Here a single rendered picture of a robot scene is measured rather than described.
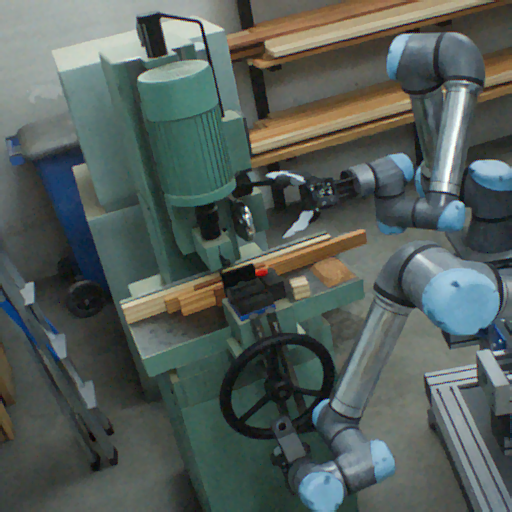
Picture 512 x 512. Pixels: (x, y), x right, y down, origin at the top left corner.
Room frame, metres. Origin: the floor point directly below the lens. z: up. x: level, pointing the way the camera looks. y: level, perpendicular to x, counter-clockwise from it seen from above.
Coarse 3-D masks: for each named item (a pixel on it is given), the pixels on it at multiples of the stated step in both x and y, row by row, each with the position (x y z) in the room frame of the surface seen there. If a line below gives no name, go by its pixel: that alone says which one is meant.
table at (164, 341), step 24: (312, 264) 1.69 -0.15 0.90; (288, 288) 1.59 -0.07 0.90; (312, 288) 1.57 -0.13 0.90; (336, 288) 1.55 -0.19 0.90; (360, 288) 1.56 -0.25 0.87; (216, 312) 1.55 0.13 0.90; (312, 312) 1.53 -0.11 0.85; (144, 336) 1.50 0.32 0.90; (168, 336) 1.48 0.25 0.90; (192, 336) 1.46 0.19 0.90; (216, 336) 1.46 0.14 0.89; (144, 360) 1.41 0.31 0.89; (168, 360) 1.42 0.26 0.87; (192, 360) 1.44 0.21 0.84
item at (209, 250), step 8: (192, 232) 1.69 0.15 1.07; (200, 240) 1.63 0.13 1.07; (208, 240) 1.62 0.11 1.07; (216, 240) 1.61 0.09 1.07; (224, 240) 1.60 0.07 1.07; (200, 248) 1.64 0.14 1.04; (208, 248) 1.58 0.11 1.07; (216, 248) 1.59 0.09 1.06; (224, 248) 1.59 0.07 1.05; (200, 256) 1.66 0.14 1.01; (208, 256) 1.58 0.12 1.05; (216, 256) 1.59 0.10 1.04; (224, 256) 1.59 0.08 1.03; (232, 256) 1.60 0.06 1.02; (208, 264) 1.59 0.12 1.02; (216, 264) 1.59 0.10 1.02; (232, 264) 1.60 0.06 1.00
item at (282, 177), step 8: (240, 176) 1.81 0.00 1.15; (248, 176) 1.81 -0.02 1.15; (280, 176) 1.46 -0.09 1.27; (288, 176) 1.47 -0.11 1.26; (240, 184) 1.78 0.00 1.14; (248, 184) 1.71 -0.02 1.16; (256, 184) 1.64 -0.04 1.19; (264, 184) 1.58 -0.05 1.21; (272, 184) 1.52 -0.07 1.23; (280, 184) 1.45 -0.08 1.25; (288, 184) 1.46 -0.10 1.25; (232, 192) 1.81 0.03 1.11; (240, 192) 1.78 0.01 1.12; (248, 192) 1.79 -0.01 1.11
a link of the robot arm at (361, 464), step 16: (352, 432) 1.06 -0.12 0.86; (336, 448) 1.04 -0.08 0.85; (352, 448) 1.02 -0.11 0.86; (368, 448) 1.01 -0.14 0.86; (384, 448) 1.00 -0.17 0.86; (336, 464) 0.99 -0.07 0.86; (352, 464) 0.98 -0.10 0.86; (368, 464) 0.98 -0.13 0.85; (384, 464) 0.98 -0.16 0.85; (352, 480) 0.96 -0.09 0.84; (368, 480) 0.96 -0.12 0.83
